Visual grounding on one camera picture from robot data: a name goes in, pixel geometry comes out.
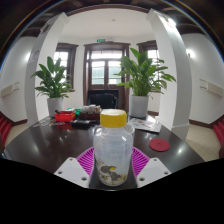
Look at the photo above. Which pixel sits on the flat black case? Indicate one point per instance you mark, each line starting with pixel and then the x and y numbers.
pixel 81 124

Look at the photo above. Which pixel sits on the glowing wall lamp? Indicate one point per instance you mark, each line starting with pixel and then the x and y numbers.
pixel 190 53

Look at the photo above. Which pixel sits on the brown glazed double door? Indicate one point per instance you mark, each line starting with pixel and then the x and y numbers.
pixel 105 71

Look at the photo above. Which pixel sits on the black chair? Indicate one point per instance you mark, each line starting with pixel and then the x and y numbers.
pixel 103 100

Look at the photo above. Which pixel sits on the red carpeted staircase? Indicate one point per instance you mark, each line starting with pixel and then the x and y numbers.
pixel 4 128
pixel 219 131

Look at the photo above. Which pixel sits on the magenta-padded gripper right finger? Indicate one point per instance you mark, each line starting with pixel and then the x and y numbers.
pixel 153 170

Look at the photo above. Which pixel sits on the small potted plant white pot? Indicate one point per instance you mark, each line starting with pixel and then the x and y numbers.
pixel 53 80

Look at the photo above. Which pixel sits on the red box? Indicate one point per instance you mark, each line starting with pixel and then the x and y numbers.
pixel 65 116

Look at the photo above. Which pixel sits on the large potted plant white pot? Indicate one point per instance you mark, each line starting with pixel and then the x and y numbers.
pixel 141 76

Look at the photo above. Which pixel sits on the wide brown-framed window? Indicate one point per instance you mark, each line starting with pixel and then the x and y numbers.
pixel 65 56

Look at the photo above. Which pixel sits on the colourful printed sheet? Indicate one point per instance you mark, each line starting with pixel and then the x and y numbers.
pixel 48 122

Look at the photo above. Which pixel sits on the printed paper leaflet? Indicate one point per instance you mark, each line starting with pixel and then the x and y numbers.
pixel 145 125

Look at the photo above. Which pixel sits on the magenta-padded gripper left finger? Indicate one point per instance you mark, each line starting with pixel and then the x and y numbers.
pixel 71 170

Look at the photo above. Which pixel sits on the green exit sign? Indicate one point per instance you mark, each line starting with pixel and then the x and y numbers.
pixel 100 40

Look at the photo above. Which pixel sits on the clear bottle with yellow cap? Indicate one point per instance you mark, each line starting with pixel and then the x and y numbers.
pixel 113 146

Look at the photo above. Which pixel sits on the narrow brown-framed window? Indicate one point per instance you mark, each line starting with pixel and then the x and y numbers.
pixel 151 51

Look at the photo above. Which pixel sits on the flat round red coaster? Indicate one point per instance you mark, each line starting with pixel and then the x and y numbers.
pixel 159 145

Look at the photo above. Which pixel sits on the white wall radiator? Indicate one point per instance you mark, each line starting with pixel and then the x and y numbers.
pixel 211 88
pixel 10 89

